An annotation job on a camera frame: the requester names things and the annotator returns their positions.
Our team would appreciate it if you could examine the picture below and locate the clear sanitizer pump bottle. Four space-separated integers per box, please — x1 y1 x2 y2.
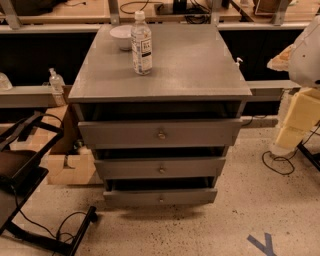
49 68 66 106

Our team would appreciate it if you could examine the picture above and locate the grey top drawer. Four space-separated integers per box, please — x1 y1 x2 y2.
79 119 241 149

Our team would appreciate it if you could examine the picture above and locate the grey bottom drawer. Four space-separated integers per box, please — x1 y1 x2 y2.
103 188 217 207

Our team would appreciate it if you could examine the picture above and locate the black cart frame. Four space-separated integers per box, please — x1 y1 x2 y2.
0 111 98 256

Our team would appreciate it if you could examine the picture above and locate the black floor cable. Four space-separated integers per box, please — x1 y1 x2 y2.
261 123 320 176

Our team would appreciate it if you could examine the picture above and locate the white pump dispenser top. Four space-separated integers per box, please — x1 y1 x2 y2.
235 57 243 68

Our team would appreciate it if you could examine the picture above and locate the clear plastic water bottle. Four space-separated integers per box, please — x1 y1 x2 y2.
131 11 152 75

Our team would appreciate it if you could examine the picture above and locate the grey drawer cabinet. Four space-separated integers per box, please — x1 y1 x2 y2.
69 24 251 192

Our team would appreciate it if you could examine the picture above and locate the black stand leg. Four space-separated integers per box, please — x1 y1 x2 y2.
297 143 320 172

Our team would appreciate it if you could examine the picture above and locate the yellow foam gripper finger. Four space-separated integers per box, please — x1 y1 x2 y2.
267 45 292 72
275 88 320 150

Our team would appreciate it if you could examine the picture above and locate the grey drawer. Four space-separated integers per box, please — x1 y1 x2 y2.
95 157 225 179
103 188 217 207
79 119 241 149

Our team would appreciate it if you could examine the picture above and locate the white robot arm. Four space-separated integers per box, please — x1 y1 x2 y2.
267 16 320 156

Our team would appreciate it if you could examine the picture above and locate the grey middle drawer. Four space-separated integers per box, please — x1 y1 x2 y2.
95 157 225 179

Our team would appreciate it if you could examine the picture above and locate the cardboard box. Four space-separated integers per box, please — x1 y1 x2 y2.
31 85 104 186

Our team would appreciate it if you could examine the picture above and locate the white bowl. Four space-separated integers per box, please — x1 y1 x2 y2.
110 25 132 51

